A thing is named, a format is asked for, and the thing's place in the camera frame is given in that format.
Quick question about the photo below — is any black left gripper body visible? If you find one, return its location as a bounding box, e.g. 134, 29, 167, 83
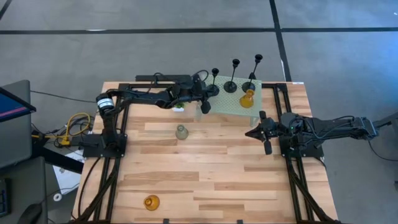
172, 73, 212, 114

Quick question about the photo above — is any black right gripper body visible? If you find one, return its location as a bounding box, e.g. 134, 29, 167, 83
259, 111, 282, 156

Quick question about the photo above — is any short black candlestick holder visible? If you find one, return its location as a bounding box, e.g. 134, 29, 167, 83
206, 68, 221, 97

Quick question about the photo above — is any medium black candlestick holder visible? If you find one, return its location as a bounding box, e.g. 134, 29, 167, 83
223, 58, 241, 93

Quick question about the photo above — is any amber ribbed glass candle holder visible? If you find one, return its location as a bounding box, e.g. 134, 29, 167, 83
239, 89, 255, 109
143, 194, 160, 212

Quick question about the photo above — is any tall black candlestick holder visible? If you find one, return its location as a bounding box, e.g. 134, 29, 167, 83
241, 54, 264, 93

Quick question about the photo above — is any small green plant white pot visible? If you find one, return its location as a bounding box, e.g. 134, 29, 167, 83
172, 101, 187, 113

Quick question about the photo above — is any pale green perforated shelf table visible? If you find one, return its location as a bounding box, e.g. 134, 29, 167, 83
195, 74, 264, 127

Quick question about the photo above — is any black stand beam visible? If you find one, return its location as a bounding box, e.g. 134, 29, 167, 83
30, 130, 85, 174

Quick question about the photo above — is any white paper sheet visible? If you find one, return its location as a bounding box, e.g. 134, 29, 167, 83
52, 150, 85, 196

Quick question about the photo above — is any computer monitor blue screen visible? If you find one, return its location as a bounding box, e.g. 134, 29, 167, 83
0, 86, 37, 124

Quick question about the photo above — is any dark grey desk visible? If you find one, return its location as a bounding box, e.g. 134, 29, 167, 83
0, 156, 49, 224

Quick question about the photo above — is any black computer mouse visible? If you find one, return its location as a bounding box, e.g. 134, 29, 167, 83
17, 203, 44, 224

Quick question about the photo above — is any black keyboard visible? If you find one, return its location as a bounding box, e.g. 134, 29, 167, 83
0, 177, 12, 218

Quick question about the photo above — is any yellow cable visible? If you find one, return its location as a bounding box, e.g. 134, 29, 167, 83
61, 112, 91, 147

